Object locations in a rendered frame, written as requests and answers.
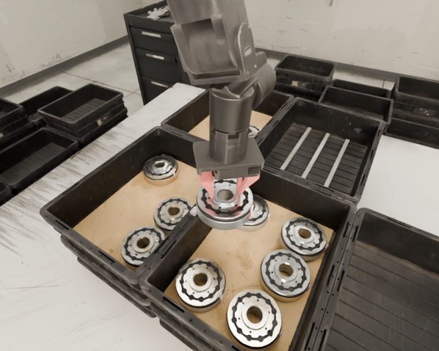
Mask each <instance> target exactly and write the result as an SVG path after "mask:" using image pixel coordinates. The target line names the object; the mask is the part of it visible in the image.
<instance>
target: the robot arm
mask: <svg viewBox="0 0 439 351"><path fill-rule="evenodd" d="M167 3H168V6H169V9H170V11H171V15H172V17H173V19H174V23H175V24H174V25H173V26H171V27H170V29H171V32H172V34H173V36H174V40H175V41H176V45H177V47H178V54H179V57H180V61H181V63H182V66H183V70H184V72H187V73H188V76H189V78H190V83H191V85H202V84H211V85H210V95H209V141H199V142H194V143H193V152H194V157H195V162H196V168H197V174H198V175H199V179H200V183H201V185H202V186H203V187H204V188H205V189H206V191H207V192H208V193H209V195H210V199H213V192H214V180H213V175H212V171H213V173H214V177H215V179H216V180H226V179H234V178H237V180H236V188H237V191H238V195H239V196H240V195H241V194H242V193H243V192H244V191H245V190H246V189H247V188H248V187H249V186H250V185H251V184H253V183H254V182H256V181H257V180H258V179H259V176H260V169H259V166H260V168H261V169H262V168H263V165H264V161H265V160H264V158H263V156H262V154H261V151H260V150H259V147H258V145H257V143H256V141H255V139H254V138H252V137H248V136H249V125H250V120H251V114H252V110H253V109H255V108H257V107H258V106H259V105H260V103H262V101H263V100H264V99H265V98H266V97H267V96H268V94H269V93H270V92H271V91H272V90H273V88H274V87H275V84H276V74H275V71H274V69H273V68H272V66H271V65H270V64H269V63H268V62H267V59H266V55H265V52H257V53H256V51H255V46H254V39H253V34H252V30H251V28H250V26H249V20H248V16H247V9H246V5H245V0H167ZM209 18H211V19H209ZM242 178H244V180H243V181H242Z"/></svg>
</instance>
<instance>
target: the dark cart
mask: <svg viewBox="0 0 439 351"><path fill-rule="evenodd" d="M166 6H168V3H167V0H163V1H159V2H157V3H153V4H151V5H148V6H144V7H142V8H138V9H136V10H133V11H130V12H128V13H123V17H124V20H125V25H126V29H127V32H128V38H129V42H130V48H131V51H132V57H133V60H134V66H135V70H136V73H137V79H138V82H139V87H140V91H141V97H142V100H143V104H144V105H146V104H148V103H149V102H150V101H151V100H153V99H155V98H156V97H157V96H159V95H160V94H162V93H163V92H165V91H166V90H167V89H169V88H171V87H172V86H173V85H174V84H176V83H177V82H178V83H182V84H187V85H190V86H191V83H190V78H189V76H188V73H187V72H184V70H183V66H182V63H181V61H180V57H179V54H178V47H177V45H176V41H175V40H174V36H173V34H172V32H171V29H170V27H171V26H173V25H174V24H175V23H174V19H173V17H172V15H171V13H170V16H166V17H161V18H158V19H154V18H149V17H148V16H149V14H148V11H150V10H151V11H152V12H154V10H153V9H154V8H157V10H159V8H161V9H162V10H163V8H164V7H166ZM210 85H211V84H202V85H192V86H195V87H198V88H202V89H208V88H210Z"/></svg>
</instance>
